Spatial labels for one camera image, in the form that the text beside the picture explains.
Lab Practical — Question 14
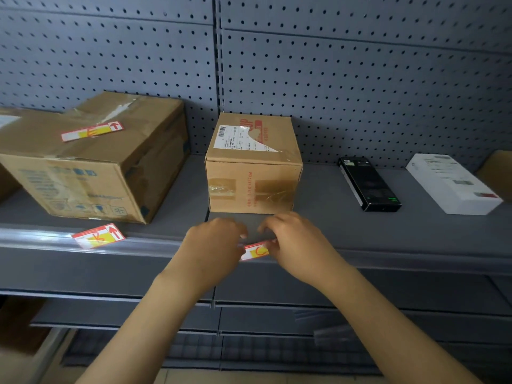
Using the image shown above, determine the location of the person's right hand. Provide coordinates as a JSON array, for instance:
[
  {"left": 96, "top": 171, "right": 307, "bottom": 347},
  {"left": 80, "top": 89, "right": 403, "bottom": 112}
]
[{"left": 258, "top": 211, "right": 356, "bottom": 288}]

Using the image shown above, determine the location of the person's left hand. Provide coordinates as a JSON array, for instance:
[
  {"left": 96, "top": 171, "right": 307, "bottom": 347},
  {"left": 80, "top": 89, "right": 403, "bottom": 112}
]
[{"left": 163, "top": 218, "right": 249, "bottom": 293}]

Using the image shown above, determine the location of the red and yellow shelf label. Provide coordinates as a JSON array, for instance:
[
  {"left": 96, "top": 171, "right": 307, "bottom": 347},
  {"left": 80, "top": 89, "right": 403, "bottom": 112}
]
[
  {"left": 61, "top": 121, "right": 124, "bottom": 143},
  {"left": 239, "top": 240, "right": 277, "bottom": 262},
  {"left": 71, "top": 223, "right": 126, "bottom": 249}
]

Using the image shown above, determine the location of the person's right forearm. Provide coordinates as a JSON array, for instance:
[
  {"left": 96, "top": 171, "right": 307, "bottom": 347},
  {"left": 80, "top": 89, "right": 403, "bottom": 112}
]
[{"left": 320, "top": 267, "right": 483, "bottom": 384}]

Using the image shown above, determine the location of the person's left forearm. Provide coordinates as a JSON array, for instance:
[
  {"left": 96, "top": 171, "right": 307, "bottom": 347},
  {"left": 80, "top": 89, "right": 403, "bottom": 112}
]
[{"left": 75, "top": 271, "right": 215, "bottom": 384}]

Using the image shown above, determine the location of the small cardboard box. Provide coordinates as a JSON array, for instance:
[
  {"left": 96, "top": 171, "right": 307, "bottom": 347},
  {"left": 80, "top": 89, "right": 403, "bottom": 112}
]
[{"left": 205, "top": 112, "right": 303, "bottom": 215}]

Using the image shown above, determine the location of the grey lower shelf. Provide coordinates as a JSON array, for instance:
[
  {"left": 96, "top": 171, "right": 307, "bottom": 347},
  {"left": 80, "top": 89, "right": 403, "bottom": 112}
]
[{"left": 30, "top": 294, "right": 512, "bottom": 344}]

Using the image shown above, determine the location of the white shipping label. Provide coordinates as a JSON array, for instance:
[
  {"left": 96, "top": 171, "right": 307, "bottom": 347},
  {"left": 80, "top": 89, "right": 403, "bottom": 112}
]
[{"left": 213, "top": 125, "right": 279, "bottom": 153}]

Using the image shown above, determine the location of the black slim box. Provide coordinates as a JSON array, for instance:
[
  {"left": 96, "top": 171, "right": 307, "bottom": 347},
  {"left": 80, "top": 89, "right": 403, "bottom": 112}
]
[{"left": 337, "top": 156, "right": 402, "bottom": 213}]

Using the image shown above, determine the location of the grey metal shelf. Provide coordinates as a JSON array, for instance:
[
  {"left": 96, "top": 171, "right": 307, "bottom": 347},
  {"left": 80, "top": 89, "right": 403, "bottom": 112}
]
[{"left": 0, "top": 154, "right": 512, "bottom": 300}]

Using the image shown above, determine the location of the large cardboard box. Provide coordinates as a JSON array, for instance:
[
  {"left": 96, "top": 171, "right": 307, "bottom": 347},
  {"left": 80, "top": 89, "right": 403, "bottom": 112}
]
[{"left": 0, "top": 91, "right": 190, "bottom": 225}]

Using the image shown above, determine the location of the white flat box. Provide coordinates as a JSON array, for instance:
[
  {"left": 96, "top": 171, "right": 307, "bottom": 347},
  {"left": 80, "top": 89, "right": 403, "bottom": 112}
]
[{"left": 406, "top": 153, "right": 503, "bottom": 216}]

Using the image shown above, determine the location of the plain cardboard box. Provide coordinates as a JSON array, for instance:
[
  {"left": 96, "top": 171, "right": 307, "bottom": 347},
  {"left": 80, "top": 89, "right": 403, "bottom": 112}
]
[{"left": 475, "top": 150, "right": 512, "bottom": 203}]

